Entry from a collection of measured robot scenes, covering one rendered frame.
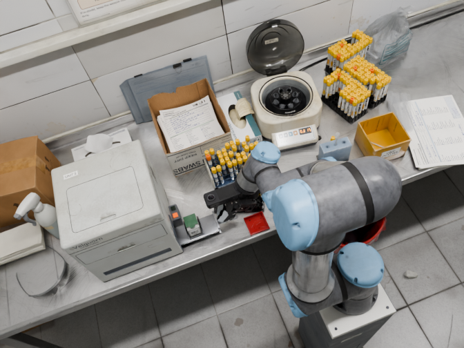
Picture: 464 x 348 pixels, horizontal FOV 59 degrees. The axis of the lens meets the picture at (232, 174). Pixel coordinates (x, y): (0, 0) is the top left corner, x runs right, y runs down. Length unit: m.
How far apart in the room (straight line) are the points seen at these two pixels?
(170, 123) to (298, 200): 1.00
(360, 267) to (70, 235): 0.76
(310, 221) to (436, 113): 1.11
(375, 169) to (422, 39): 1.34
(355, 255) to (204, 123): 0.78
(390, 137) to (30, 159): 1.28
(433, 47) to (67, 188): 1.53
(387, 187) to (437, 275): 1.69
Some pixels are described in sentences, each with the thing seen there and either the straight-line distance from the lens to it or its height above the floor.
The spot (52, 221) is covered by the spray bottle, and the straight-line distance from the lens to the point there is 1.47.
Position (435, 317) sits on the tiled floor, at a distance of 2.31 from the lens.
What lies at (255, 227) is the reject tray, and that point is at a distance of 1.39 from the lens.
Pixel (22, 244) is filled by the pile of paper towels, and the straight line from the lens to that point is 1.59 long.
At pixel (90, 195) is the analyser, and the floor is 1.17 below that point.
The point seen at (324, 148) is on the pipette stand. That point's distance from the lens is 1.43.
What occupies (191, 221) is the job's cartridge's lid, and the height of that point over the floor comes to 0.98.
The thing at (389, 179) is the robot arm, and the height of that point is 1.53.
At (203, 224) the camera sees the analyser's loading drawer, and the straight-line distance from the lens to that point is 1.37.
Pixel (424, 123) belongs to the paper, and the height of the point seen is 0.89.
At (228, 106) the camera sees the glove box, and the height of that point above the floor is 0.94.
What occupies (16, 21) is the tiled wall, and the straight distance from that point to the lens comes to 1.44.
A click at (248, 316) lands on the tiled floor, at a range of 2.20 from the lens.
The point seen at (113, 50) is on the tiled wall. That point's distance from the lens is 1.52.
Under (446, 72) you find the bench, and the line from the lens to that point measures 1.89.
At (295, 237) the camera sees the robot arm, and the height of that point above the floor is 1.51.
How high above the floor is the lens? 2.14
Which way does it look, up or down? 58 degrees down
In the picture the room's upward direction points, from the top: 12 degrees counter-clockwise
